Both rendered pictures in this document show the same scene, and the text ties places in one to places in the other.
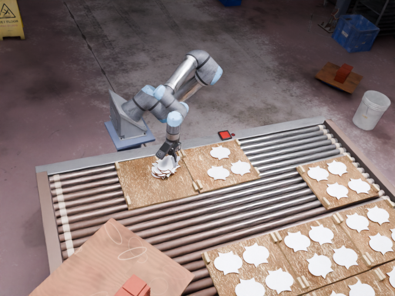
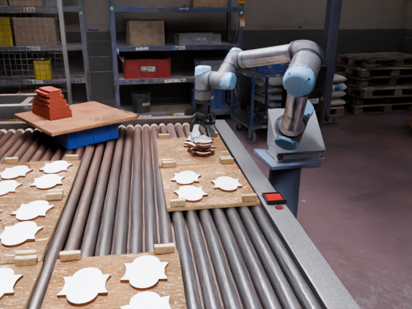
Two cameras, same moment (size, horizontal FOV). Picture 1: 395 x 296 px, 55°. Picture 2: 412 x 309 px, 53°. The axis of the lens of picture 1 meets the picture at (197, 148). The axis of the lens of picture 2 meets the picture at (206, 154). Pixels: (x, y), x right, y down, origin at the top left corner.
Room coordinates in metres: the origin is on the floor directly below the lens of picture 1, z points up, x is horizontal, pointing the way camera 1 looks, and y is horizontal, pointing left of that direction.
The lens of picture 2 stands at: (2.24, -1.61, 1.63)
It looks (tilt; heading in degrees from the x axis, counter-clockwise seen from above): 20 degrees down; 111
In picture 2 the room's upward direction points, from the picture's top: straight up
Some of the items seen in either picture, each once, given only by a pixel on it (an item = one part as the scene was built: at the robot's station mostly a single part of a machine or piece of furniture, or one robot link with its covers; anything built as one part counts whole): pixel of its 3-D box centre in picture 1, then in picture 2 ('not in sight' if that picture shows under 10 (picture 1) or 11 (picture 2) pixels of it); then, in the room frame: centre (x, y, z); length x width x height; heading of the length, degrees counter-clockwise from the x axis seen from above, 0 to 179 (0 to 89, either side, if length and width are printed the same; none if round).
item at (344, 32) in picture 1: (354, 33); not in sight; (5.68, -2.03, 0.19); 0.50 x 0.41 x 0.37; 28
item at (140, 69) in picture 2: not in sight; (146, 67); (-0.73, 3.71, 0.78); 0.66 x 0.45 x 0.28; 35
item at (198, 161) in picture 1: (218, 164); (205, 184); (1.68, -0.15, 0.93); 0.41 x 0.35 x 0.02; 120
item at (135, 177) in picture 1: (155, 178); (192, 151); (1.47, 0.21, 0.93); 0.41 x 0.35 x 0.02; 119
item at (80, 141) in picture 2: not in sight; (81, 129); (0.79, 0.20, 0.97); 0.31 x 0.31 x 0.10; 64
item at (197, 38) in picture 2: not in sight; (197, 38); (-0.10, 4.11, 1.16); 0.60 x 0.40 x 0.15; 37
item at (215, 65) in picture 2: not in sight; (212, 67); (0.09, 4.24, 0.76); 0.50 x 0.36 x 0.24; 41
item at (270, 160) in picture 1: (217, 172); (197, 189); (1.64, -0.15, 0.90); 1.95 x 0.05 x 0.05; 120
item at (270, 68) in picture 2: not in sight; (263, 62); (1.03, 3.55, 0.96); 0.50 x 0.38 x 0.21; 140
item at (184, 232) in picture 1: (243, 216); (111, 194); (1.34, -0.33, 0.90); 1.95 x 0.05 x 0.05; 120
